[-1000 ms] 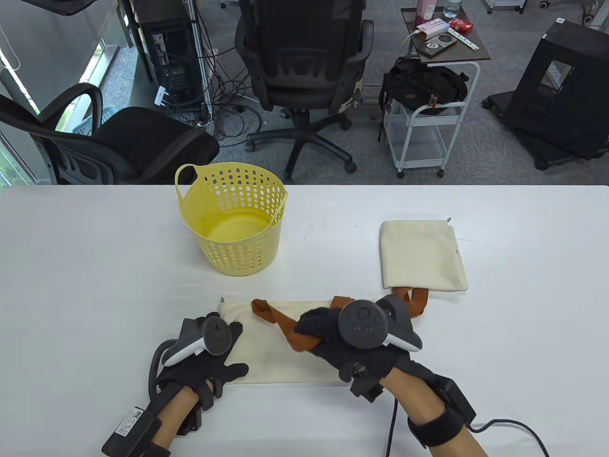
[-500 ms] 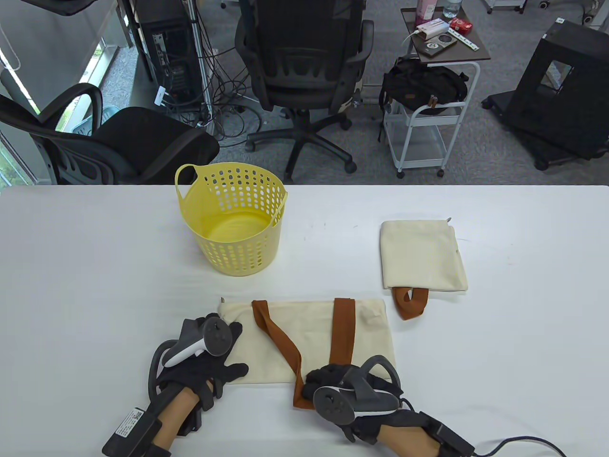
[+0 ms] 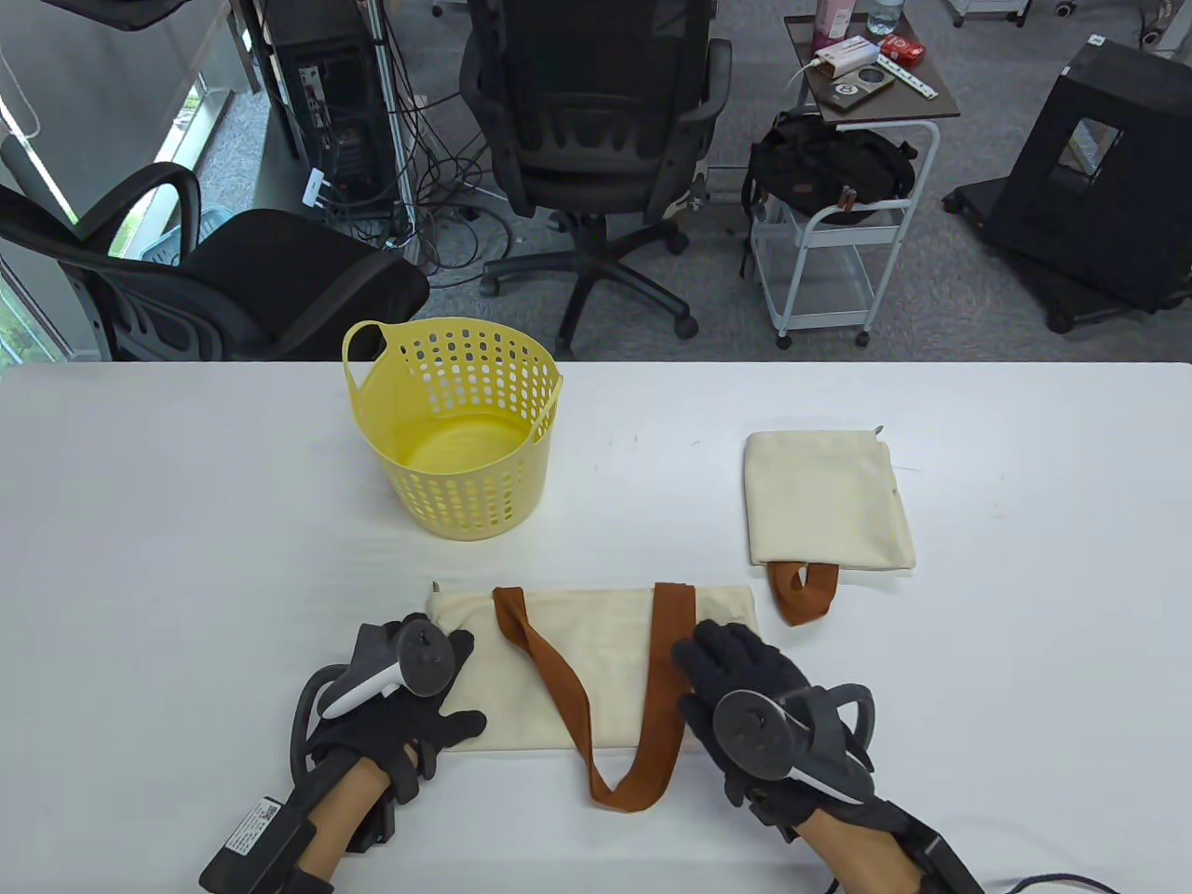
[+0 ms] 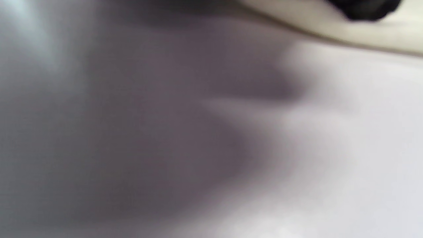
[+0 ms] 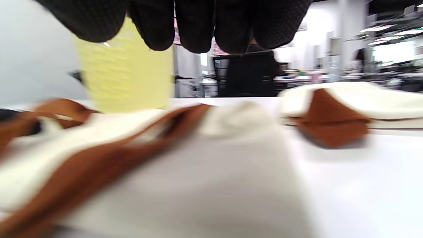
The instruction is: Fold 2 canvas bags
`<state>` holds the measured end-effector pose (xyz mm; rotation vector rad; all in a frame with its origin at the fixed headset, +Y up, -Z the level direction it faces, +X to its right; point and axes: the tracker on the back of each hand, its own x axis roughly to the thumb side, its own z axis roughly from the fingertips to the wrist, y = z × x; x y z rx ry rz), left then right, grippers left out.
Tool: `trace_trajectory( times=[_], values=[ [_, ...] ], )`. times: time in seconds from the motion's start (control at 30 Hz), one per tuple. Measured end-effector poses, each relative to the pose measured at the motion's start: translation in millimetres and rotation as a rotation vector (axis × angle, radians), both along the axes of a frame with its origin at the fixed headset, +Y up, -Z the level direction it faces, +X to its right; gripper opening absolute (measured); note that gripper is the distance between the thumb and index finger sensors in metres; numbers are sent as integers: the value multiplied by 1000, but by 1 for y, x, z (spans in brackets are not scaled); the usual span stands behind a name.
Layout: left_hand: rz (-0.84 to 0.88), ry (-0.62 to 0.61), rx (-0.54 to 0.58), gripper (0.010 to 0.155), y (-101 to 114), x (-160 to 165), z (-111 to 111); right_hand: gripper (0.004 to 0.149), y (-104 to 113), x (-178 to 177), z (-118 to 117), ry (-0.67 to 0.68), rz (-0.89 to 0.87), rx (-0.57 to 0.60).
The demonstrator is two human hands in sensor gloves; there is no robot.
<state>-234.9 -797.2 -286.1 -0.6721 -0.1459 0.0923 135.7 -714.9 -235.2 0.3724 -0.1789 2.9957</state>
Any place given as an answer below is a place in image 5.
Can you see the cluttered background desks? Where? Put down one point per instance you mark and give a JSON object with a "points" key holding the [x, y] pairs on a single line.
{"points": [[350, 76]]}

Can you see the folded cream bag brown trim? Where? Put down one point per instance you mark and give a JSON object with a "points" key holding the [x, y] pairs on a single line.
{"points": [[357, 105]]}

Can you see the person's right hand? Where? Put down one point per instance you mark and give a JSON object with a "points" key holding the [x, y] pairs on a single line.
{"points": [[198, 19]]}

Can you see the long ceiling light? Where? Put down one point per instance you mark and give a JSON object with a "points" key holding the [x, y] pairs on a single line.
{"points": [[408, 32], [376, 28]]}

